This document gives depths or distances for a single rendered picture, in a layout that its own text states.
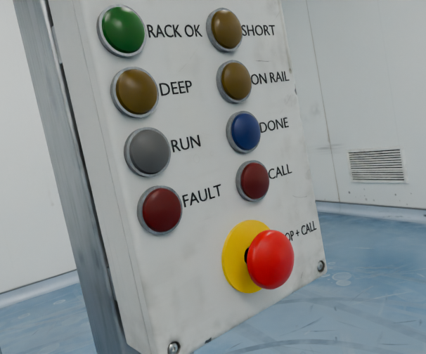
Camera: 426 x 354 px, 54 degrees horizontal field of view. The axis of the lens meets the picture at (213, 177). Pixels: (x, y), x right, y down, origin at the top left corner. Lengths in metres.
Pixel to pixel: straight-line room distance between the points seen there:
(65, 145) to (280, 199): 0.16
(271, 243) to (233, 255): 0.03
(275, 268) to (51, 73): 0.20
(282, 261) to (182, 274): 0.07
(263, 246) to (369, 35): 3.49
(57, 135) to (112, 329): 0.15
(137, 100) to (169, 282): 0.11
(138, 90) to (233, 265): 0.13
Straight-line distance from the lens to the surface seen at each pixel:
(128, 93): 0.25
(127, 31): 0.26
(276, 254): 0.29
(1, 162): 3.62
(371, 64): 3.73
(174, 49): 0.28
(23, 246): 3.67
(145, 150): 0.25
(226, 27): 0.31
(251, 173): 0.30
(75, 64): 0.28
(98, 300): 0.34
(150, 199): 0.25
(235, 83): 0.30
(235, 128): 0.29
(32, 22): 0.34
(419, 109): 3.50
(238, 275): 0.30
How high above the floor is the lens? 1.00
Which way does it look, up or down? 6 degrees down
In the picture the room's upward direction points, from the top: 11 degrees counter-clockwise
